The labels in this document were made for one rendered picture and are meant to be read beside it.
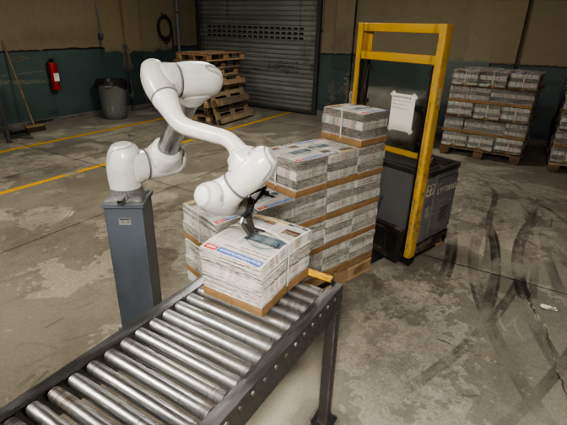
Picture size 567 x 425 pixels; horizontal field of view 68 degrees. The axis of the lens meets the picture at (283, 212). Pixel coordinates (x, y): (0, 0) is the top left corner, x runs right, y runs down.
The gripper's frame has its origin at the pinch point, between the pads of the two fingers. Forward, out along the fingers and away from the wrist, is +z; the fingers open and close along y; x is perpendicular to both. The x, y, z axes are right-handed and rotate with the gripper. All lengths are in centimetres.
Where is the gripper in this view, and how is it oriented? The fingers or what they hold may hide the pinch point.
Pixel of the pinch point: (265, 212)
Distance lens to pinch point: 169.0
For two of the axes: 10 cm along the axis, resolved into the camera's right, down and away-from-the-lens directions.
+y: -2.8, 9.6, -0.1
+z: 4.5, 1.3, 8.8
